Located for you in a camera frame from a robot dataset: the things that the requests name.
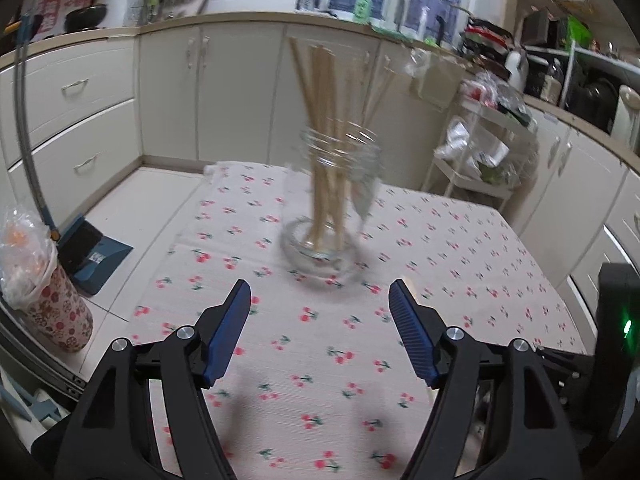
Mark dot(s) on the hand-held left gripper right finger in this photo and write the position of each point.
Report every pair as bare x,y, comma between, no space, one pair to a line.
412,330

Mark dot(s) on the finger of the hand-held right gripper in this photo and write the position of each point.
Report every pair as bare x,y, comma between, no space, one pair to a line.
565,367

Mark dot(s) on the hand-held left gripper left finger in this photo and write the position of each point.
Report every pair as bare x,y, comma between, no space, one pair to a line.
230,330

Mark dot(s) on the clear glass jar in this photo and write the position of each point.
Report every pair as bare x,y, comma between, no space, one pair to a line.
360,170

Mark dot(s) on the bunch of wooden chopsticks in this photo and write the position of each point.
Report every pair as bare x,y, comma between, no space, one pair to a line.
320,110

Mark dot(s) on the cherry print tablecloth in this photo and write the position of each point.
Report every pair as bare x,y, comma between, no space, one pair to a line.
300,350

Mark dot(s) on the floral print trash bin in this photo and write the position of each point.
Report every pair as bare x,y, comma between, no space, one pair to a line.
55,315

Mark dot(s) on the white plastic bag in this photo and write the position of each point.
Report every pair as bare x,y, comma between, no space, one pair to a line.
465,150

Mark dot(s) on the grey plastic object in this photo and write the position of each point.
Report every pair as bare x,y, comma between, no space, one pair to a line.
30,402

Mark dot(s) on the clear plastic bin liner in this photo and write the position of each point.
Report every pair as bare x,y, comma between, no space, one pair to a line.
22,245

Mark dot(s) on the white rolling cart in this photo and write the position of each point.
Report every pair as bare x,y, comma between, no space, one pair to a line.
500,115

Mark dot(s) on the white kitchen base cabinets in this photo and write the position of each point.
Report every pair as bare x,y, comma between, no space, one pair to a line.
240,85

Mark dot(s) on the white countertop appliance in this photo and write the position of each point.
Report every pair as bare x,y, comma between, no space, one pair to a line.
627,115

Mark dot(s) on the bag of red tomatoes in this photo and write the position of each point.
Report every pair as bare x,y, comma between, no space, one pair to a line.
477,92

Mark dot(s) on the clear hanging plastic bag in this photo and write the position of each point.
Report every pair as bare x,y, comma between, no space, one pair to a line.
435,80

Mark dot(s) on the black rice cooker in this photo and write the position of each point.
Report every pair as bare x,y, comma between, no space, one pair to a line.
592,102

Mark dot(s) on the white thermos jug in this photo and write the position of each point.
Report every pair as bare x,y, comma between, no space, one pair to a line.
517,72

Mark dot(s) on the dark glass bottle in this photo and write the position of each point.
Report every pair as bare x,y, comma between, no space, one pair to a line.
552,85

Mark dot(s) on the stacked pans with red lid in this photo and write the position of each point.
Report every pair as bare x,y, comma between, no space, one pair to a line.
485,40

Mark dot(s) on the black slim faucet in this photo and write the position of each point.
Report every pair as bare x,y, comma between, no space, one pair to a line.
440,30

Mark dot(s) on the white spray bottle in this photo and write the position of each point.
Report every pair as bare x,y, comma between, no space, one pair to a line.
424,22

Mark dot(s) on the green dish soap bottle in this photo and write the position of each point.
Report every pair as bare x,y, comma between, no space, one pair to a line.
363,7

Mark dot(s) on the green plastic bag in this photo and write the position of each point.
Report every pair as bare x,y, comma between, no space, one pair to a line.
580,35

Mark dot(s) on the black wok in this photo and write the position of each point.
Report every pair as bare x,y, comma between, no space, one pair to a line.
85,17

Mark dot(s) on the pink printed wall sticker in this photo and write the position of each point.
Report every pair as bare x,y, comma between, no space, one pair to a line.
50,10

